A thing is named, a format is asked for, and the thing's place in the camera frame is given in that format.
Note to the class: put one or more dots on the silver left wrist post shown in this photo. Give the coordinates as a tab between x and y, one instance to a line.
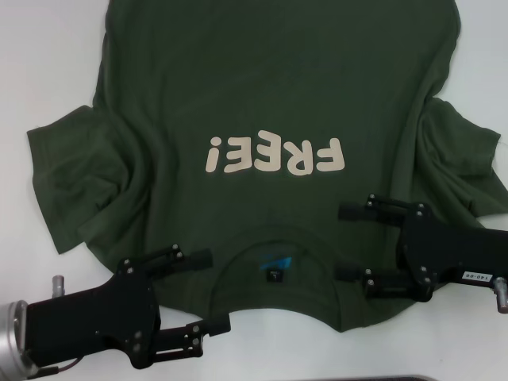
59	285

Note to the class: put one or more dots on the dark green FREE! t-shirt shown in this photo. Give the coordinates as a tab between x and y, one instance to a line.
254	79

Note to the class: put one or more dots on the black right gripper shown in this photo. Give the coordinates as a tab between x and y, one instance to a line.
444	254

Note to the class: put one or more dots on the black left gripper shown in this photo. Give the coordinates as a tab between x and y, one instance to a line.
99	313

